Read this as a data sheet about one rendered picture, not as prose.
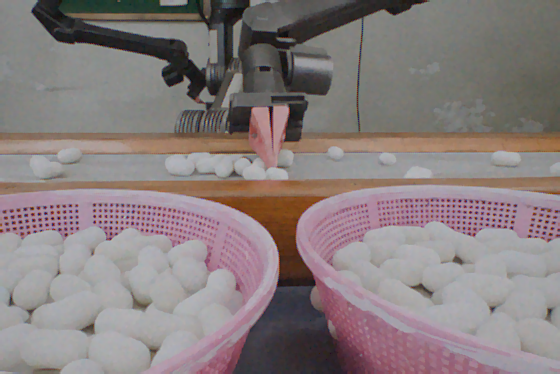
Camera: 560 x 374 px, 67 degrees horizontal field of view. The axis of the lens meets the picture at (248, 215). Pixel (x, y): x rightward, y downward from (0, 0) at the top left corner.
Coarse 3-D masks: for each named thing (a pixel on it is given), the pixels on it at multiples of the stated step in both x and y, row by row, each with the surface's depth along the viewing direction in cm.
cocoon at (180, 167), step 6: (168, 162) 53; (174, 162) 53; (180, 162) 53; (186, 162) 53; (192, 162) 53; (168, 168) 53; (174, 168) 53; (180, 168) 53; (186, 168) 53; (192, 168) 53; (174, 174) 54; (180, 174) 54; (186, 174) 53
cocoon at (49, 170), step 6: (48, 162) 51; (54, 162) 52; (36, 168) 50; (42, 168) 50; (48, 168) 51; (54, 168) 51; (60, 168) 52; (36, 174) 50; (42, 174) 50; (48, 174) 51; (54, 174) 51; (60, 174) 52
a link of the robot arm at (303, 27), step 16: (288, 0) 65; (304, 0) 66; (320, 0) 67; (336, 0) 68; (352, 0) 69; (368, 0) 71; (384, 0) 73; (400, 0) 77; (288, 16) 63; (304, 16) 64; (320, 16) 66; (336, 16) 68; (352, 16) 71; (240, 32) 63; (288, 32) 64; (304, 32) 66; (320, 32) 69; (240, 48) 65
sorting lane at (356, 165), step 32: (0, 160) 64; (96, 160) 64; (128, 160) 64; (160, 160) 65; (320, 160) 66; (352, 160) 66; (416, 160) 66; (448, 160) 67; (480, 160) 67; (544, 160) 67
